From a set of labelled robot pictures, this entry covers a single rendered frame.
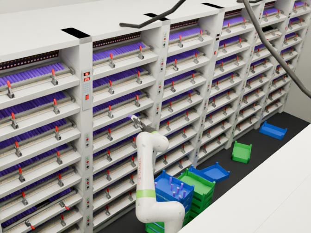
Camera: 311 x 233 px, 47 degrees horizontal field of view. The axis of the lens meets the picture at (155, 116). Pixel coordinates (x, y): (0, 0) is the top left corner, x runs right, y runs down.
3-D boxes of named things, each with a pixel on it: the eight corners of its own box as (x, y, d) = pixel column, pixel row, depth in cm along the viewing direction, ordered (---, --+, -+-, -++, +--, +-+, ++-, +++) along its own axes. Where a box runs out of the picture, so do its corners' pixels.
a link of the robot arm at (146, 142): (147, 192, 219) (159, 190, 212) (132, 191, 212) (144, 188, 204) (146, 135, 232) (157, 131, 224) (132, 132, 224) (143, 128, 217)
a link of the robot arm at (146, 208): (156, 223, 212) (159, 222, 201) (134, 223, 210) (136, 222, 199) (155, 192, 218) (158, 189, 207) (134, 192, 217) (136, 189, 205)
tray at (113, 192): (145, 180, 325) (149, 171, 316) (91, 213, 286) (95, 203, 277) (131, 164, 333) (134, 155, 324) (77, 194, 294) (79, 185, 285)
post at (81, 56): (92, 240, 300) (92, 36, 211) (83, 246, 294) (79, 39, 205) (78, 226, 312) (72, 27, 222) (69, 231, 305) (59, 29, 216)
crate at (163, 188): (193, 192, 291) (195, 185, 286) (180, 206, 276) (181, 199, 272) (163, 176, 304) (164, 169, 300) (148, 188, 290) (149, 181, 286)
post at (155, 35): (151, 200, 346) (171, 19, 257) (144, 205, 340) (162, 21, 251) (136, 189, 357) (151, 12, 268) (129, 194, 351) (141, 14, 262)
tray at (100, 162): (148, 145, 306) (153, 134, 297) (91, 175, 266) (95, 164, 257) (133, 130, 314) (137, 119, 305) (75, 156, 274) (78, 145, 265)
